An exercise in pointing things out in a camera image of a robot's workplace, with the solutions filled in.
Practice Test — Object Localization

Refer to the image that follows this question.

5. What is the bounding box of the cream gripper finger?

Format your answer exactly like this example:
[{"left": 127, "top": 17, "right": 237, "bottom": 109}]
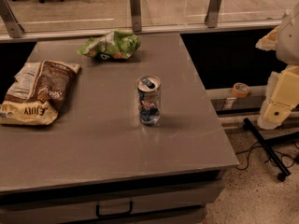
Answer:
[{"left": 257, "top": 65, "right": 299, "bottom": 130}]

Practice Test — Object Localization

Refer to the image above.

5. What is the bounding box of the redbull can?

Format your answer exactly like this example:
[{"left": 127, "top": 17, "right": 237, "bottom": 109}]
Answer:
[{"left": 136, "top": 75, "right": 161, "bottom": 126}]

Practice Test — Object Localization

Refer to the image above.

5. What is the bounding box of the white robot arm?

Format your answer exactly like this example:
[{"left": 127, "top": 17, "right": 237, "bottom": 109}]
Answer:
[{"left": 255, "top": 4, "right": 299, "bottom": 130}]

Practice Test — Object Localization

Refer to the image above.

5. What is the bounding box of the green chip bag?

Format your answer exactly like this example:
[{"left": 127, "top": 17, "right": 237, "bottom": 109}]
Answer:
[{"left": 77, "top": 31, "right": 141, "bottom": 61}]

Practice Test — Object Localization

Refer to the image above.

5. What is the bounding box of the brown chip bag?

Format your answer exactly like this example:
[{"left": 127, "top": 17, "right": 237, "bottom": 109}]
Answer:
[{"left": 0, "top": 60, "right": 80, "bottom": 125}]

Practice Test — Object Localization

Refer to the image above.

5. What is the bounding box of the orange tape roll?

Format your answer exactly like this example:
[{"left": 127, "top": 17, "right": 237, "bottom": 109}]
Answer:
[{"left": 232, "top": 82, "right": 250, "bottom": 98}]

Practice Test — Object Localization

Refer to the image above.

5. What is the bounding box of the black stand base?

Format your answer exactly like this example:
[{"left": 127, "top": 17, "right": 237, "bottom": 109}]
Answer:
[{"left": 243, "top": 118, "right": 299, "bottom": 182}]

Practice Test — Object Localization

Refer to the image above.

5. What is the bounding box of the grey cabinet drawer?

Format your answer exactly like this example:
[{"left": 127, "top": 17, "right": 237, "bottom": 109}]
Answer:
[{"left": 0, "top": 180, "right": 224, "bottom": 224}]

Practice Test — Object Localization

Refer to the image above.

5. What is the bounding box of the black floor cable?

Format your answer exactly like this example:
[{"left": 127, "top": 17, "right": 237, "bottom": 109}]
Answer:
[{"left": 235, "top": 138, "right": 299, "bottom": 172}]

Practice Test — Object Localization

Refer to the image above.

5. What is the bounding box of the right metal bracket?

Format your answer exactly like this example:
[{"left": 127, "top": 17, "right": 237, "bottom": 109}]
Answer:
[{"left": 205, "top": 0, "right": 222, "bottom": 28}]

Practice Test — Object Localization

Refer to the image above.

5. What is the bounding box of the metal bracket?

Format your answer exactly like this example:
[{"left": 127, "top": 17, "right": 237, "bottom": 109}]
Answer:
[
  {"left": 130, "top": 0, "right": 142, "bottom": 32},
  {"left": 205, "top": 0, "right": 222, "bottom": 28},
  {"left": 0, "top": 0, "right": 24, "bottom": 38}
]

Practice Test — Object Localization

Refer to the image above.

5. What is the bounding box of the middle metal bracket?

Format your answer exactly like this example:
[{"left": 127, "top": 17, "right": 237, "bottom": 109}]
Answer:
[{"left": 130, "top": 0, "right": 142, "bottom": 32}]

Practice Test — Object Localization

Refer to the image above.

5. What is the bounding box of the black drawer handle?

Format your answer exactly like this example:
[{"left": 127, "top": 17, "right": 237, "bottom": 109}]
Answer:
[{"left": 95, "top": 201, "right": 134, "bottom": 219}]

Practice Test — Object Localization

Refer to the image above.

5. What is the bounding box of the left metal bracket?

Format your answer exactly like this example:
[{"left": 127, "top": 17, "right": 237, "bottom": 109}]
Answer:
[{"left": 0, "top": 0, "right": 24, "bottom": 38}]

